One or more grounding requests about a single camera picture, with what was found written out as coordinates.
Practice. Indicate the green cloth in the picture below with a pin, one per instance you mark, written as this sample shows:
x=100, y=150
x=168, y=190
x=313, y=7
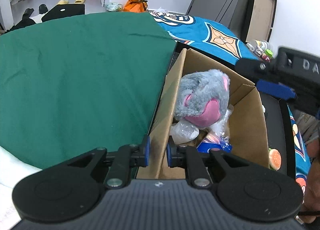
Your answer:
x=74, y=84

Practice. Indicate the right yellow slipper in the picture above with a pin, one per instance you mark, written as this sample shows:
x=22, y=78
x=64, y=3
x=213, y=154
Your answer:
x=79, y=1

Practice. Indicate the left yellow slipper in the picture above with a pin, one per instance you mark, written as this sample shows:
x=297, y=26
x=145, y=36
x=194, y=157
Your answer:
x=62, y=2

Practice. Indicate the hamburger plush toy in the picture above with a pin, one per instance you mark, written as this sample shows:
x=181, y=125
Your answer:
x=275, y=159

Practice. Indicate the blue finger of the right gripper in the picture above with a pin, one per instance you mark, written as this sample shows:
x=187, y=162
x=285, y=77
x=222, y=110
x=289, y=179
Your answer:
x=276, y=90

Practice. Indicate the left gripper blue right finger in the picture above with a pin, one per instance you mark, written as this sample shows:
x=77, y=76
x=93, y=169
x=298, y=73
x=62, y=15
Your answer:
x=193, y=162

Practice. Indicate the brown cardboard box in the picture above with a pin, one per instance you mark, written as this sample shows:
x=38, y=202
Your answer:
x=202, y=94

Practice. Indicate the blue tissue pack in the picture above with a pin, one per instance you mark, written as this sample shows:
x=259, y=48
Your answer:
x=213, y=142

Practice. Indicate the leaning framed board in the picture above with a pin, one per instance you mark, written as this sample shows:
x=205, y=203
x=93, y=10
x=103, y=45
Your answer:
x=259, y=20

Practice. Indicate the grey pink plush toy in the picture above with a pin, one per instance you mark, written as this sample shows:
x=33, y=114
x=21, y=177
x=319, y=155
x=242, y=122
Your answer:
x=202, y=97

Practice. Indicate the orange bag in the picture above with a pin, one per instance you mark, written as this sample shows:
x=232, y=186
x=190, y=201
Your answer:
x=136, y=6

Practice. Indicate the blue patterned blanket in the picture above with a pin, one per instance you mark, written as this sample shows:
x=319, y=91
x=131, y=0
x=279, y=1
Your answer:
x=216, y=39

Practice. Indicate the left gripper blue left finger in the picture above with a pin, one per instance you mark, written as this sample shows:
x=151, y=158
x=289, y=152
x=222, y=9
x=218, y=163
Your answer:
x=121, y=163

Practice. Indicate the clear bag of white stuffing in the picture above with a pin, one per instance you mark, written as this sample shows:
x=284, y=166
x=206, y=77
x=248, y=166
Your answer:
x=221, y=128

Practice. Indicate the yellow slipper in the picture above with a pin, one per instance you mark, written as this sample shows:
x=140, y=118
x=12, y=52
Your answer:
x=79, y=1
x=62, y=2

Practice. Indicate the right hand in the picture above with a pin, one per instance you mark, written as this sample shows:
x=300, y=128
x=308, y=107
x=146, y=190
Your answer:
x=311, y=197

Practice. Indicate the green cup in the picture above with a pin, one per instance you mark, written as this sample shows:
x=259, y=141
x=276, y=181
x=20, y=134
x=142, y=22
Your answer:
x=269, y=53

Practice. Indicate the white rolled plastic bundle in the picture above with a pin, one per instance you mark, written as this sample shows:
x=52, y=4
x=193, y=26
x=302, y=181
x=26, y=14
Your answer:
x=183, y=132

